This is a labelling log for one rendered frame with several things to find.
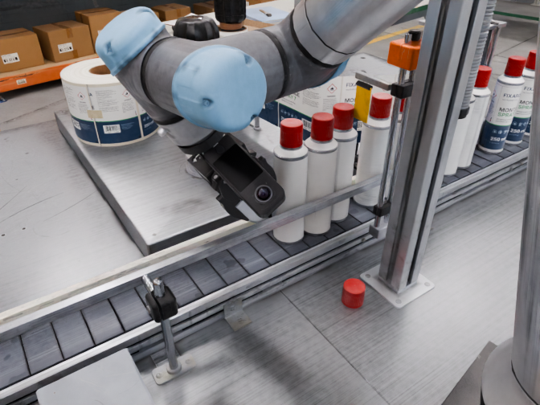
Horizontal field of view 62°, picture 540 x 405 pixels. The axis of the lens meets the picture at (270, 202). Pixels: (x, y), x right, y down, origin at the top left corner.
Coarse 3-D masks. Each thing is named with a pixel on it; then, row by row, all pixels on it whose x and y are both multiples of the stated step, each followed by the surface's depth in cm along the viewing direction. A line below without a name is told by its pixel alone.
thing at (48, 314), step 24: (336, 192) 71; (360, 192) 73; (288, 216) 66; (216, 240) 61; (240, 240) 63; (168, 264) 57; (96, 288) 54; (120, 288) 55; (48, 312) 51; (72, 312) 52; (0, 336) 48
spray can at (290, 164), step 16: (288, 128) 63; (288, 144) 64; (288, 160) 64; (304, 160) 65; (288, 176) 66; (304, 176) 67; (288, 192) 68; (304, 192) 69; (288, 208) 69; (288, 224) 71; (304, 224) 73; (288, 240) 73
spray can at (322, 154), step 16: (320, 112) 67; (320, 128) 65; (304, 144) 68; (320, 144) 66; (336, 144) 67; (320, 160) 67; (336, 160) 69; (320, 176) 69; (320, 192) 70; (320, 224) 74
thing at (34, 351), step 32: (480, 160) 97; (352, 224) 78; (224, 256) 71; (256, 256) 71; (288, 256) 71; (192, 288) 65; (64, 320) 60; (96, 320) 60; (128, 320) 60; (0, 352) 56; (32, 352) 56; (64, 352) 56; (0, 384) 52
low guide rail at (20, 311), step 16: (240, 224) 72; (192, 240) 69; (208, 240) 70; (160, 256) 66; (112, 272) 63; (128, 272) 64; (64, 288) 60; (80, 288) 61; (32, 304) 58; (48, 304) 59; (0, 320) 56
